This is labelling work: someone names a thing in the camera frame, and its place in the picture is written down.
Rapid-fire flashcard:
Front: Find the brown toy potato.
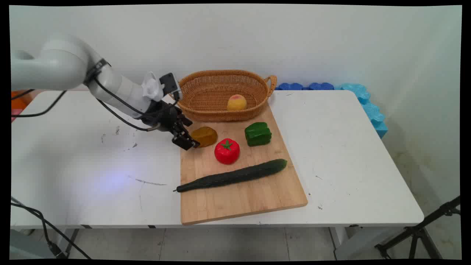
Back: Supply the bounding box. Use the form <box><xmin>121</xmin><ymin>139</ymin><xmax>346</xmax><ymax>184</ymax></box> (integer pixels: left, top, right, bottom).
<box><xmin>190</xmin><ymin>126</ymin><xmax>218</xmax><ymax>148</ymax></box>

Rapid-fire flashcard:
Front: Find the black floor cable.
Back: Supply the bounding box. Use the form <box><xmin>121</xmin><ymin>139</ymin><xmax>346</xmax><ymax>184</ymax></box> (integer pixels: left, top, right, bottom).
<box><xmin>10</xmin><ymin>197</ymin><xmax>92</xmax><ymax>259</ymax></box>

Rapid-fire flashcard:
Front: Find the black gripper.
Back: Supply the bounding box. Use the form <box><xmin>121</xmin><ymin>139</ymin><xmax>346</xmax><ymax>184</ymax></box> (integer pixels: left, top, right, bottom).
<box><xmin>143</xmin><ymin>100</ymin><xmax>201</xmax><ymax>151</ymax></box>

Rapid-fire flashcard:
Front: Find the orange box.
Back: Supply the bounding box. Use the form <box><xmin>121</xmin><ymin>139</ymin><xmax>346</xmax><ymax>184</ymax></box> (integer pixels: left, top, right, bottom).
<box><xmin>11</xmin><ymin>90</ymin><xmax>35</xmax><ymax>122</ymax></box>

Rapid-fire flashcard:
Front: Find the red toy tomato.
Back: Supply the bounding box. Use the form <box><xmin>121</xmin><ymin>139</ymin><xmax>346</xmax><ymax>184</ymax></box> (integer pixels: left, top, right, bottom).
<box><xmin>214</xmin><ymin>138</ymin><xmax>241</xmax><ymax>165</ymax></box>

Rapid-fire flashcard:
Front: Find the dark green cucumber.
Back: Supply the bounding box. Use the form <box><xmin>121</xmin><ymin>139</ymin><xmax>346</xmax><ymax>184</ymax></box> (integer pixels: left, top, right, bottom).
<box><xmin>173</xmin><ymin>159</ymin><xmax>288</xmax><ymax>193</ymax></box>

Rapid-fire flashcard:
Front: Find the dark blue foam mat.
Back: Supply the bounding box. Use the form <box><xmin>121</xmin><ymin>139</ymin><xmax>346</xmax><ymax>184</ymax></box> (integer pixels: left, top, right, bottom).
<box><xmin>275</xmin><ymin>82</ymin><xmax>334</xmax><ymax>91</ymax></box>

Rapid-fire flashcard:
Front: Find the light blue foam mat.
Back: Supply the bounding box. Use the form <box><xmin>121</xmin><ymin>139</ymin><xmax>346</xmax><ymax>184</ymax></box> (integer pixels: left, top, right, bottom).
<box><xmin>339</xmin><ymin>83</ymin><xmax>389</xmax><ymax>139</ymax></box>

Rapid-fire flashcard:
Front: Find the black tripod stand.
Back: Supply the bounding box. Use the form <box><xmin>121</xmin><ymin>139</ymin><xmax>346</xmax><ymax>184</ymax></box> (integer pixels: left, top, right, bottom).
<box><xmin>375</xmin><ymin>196</ymin><xmax>461</xmax><ymax>259</ymax></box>

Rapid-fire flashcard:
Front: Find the yellow pink toy peach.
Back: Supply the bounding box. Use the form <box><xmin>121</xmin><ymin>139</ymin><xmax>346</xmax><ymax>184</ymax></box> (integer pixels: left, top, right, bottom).
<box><xmin>227</xmin><ymin>94</ymin><xmax>248</xmax><ymax>111</ymax></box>

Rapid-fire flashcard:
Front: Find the woven wicker basket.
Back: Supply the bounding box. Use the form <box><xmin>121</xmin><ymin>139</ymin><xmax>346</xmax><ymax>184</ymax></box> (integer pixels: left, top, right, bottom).
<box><xmin>169</xmin><ymin>70</ymin><xmax>277</xmax><ymax>122</ymax></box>

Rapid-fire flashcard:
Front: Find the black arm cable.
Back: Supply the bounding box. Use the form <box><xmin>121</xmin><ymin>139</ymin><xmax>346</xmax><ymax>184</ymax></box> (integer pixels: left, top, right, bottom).
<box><xmin>11</xmin><ymin>77</ymin><xmax>173</xmax><ymax>132</ymax></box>

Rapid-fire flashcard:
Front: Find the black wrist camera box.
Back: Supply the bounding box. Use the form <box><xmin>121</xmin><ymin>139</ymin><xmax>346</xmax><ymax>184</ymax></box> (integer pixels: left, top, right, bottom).
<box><xmin>159</xmin><ymin>73</ymin><xmax>183</xmax><ymax>100</ymax></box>

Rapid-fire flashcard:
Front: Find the green toy bell pepper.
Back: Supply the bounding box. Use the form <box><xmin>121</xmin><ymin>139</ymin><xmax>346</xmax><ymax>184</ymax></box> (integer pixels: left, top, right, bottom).
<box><xmin>244</xmin><ymin>122</ymin><xmax>272</xmax><ymax>147</ymax></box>

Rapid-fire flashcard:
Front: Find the wooden cutting board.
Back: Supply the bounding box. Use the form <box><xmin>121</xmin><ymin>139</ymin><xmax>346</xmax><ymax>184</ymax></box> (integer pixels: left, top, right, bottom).
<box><xmin>180</xmin><ymin>102</ymin><xmax>309</xmax><ymax>226</ymax></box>

